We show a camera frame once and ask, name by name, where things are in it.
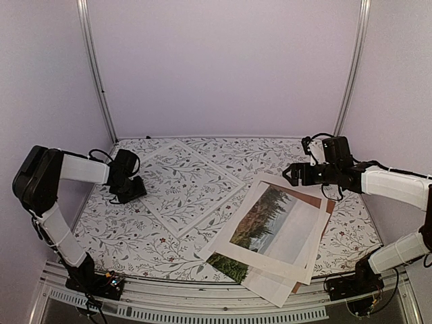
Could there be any lower forest photo print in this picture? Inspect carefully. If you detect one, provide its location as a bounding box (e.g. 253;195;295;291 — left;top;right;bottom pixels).
195;236;317;308

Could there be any front aluminium rail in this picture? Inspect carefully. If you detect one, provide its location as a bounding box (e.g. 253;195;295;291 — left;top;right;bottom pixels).
29;262;426;323

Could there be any landscape photo print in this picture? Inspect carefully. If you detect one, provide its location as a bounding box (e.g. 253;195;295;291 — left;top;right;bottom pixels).
207;181;323;285

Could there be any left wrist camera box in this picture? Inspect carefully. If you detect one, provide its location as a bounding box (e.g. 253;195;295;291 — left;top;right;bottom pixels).
114;148;140;178

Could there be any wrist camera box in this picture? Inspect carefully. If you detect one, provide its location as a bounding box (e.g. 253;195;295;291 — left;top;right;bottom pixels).
114;148;140;178
301;134;354;168

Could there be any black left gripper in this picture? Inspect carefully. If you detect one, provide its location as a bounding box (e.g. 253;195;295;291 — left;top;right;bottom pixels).
114;175;146;205

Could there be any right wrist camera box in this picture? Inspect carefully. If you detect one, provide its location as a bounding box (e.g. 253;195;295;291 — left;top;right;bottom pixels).
301;134;354;168

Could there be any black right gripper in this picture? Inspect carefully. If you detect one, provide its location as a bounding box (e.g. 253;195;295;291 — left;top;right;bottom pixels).
282;163;340;187

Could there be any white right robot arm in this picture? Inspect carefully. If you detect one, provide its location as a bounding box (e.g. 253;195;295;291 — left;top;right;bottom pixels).
282;161;431;294

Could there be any white picture frame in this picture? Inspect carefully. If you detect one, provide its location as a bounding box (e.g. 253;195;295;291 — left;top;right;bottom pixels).
140;140;245;238

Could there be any brown frame backing board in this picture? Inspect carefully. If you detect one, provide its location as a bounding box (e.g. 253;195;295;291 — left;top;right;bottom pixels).
292;196;335;285

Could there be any right aluminium corner post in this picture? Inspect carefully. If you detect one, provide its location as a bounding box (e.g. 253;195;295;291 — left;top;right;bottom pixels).
333;0;371;136

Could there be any left aluminium corner post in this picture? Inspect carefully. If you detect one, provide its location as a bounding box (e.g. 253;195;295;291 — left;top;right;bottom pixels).
76;0;118;144

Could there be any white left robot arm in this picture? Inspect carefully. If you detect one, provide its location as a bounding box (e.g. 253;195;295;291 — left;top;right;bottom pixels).
12;145;146;268

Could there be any aluminium corner post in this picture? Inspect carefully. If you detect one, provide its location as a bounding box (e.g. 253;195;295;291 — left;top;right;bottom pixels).
76;0;118;144
333;0;371;136

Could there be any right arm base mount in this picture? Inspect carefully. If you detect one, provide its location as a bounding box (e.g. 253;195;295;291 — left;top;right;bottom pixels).
323;259;384;301

